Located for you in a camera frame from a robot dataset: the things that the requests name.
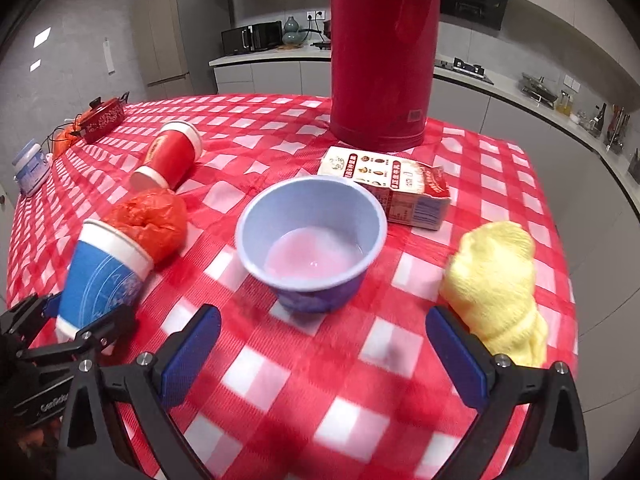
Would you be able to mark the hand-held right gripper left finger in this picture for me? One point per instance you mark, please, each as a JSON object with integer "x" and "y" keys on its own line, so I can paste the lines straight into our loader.
{"x": 192, "y": 355}

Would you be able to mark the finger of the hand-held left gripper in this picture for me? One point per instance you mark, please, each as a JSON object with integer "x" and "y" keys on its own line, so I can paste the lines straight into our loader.
{"x": 112, "y": 327}
{"x": 25, "y": 317}

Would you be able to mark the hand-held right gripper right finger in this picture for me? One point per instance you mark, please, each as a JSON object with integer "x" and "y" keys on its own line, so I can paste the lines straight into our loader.
{"x": 455, "y": 355}

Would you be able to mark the blue white paper cup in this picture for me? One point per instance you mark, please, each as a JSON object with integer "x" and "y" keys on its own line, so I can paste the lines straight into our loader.
{"x": 95, "y": 275}

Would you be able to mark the yellow cloth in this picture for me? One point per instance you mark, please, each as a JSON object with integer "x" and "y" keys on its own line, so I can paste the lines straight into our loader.
{"x": 495, "y": 280}

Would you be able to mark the orange plastic bag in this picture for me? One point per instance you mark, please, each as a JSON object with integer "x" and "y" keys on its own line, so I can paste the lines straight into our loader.
{"x": 150, "y": 220}

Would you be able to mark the red paper cup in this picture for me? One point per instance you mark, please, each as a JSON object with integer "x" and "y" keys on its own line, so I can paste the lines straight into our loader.
{"x": 170, "y": 155}

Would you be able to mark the white red milk carton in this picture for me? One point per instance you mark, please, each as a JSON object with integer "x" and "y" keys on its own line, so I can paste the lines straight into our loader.
{"x": 380, "y": 175}

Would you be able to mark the purple bowl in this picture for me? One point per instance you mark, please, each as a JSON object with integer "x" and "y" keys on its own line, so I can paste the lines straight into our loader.
{"x": 320, "y": 200}

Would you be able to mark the red checkered tablecloth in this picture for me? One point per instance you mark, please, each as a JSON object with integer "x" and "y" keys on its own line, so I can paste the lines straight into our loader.
{"x": 350, "y": 360}

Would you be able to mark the white blue tub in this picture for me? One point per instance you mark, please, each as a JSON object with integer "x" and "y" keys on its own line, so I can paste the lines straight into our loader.
{"x": 32, "y": 170}

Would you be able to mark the orange net bag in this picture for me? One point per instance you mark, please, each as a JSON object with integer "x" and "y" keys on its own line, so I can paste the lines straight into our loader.
{"x": 65, "y": 144}

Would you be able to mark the small red pot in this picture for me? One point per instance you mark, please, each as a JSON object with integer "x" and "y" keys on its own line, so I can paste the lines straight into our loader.
{"x": 102, "y": 120}

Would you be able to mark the black utensil holder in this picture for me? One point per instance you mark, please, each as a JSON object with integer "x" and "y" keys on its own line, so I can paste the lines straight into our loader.
{"x": 635, "y": 167}

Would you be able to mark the steel condiment tray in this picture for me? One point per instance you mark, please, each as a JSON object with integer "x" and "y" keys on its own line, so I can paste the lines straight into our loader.
{"x": 584, "y": 121}

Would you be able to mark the yellow oil bottle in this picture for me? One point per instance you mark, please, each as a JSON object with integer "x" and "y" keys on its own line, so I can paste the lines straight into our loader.
{"x": 569, "y": 105}
{"x": 562, "y": 104}

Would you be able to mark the dark wine bottle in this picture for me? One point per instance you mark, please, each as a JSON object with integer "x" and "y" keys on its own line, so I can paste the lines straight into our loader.
{"x": 601, "y": 120}

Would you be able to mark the kitchen utensil rack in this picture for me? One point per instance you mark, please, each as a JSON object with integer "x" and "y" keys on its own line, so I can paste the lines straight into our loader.
{"x": 617, "y": 130}

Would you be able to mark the steel pot with lid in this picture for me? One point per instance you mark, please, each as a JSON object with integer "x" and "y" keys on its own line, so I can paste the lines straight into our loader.
{"x": 537, "y": 87}

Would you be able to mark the black gas stove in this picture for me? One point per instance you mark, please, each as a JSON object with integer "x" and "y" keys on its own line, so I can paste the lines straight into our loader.
{"x": 465, "y": 67}

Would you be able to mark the beige refrigerator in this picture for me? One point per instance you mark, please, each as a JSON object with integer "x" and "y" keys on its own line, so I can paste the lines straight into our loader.
{"x": 170, "y": 30}

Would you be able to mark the red thermos flask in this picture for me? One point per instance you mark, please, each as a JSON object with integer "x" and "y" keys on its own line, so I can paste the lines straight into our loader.
{"x": 385, "y": 60}

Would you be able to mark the black microwave oven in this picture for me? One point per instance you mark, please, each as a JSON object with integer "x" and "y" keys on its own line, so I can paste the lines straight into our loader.
{"x": 252, "y": 37}

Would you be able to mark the green ceramic vase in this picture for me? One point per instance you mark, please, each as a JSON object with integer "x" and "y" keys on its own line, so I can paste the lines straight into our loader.
{"x": 292, "y": 32}

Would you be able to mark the white wall socket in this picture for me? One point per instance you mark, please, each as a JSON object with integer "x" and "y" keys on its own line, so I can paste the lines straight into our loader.
{"x": 571, "y": 83}

